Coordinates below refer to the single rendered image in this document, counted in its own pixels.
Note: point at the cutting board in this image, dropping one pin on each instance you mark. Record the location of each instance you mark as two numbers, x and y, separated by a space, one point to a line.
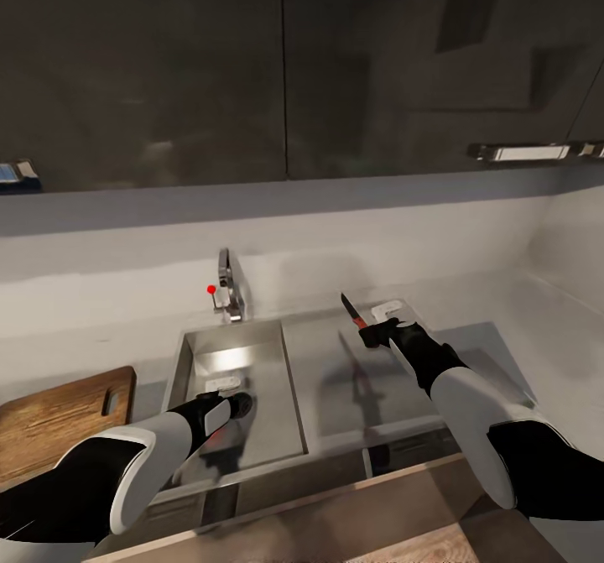
39 429

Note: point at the cabinet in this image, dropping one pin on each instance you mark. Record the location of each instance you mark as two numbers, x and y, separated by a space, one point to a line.
135 94
419 87

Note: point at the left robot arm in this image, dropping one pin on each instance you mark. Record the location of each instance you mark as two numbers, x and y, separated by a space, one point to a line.
103 484

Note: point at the drop in sink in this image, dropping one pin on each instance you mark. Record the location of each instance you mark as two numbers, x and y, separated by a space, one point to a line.
314 390

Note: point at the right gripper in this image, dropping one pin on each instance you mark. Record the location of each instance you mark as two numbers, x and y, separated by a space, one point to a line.
373 335

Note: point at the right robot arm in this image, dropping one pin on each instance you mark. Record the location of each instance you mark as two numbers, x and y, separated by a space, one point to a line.
520 459

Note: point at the parer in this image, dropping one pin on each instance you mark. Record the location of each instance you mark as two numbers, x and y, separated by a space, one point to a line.
356 317

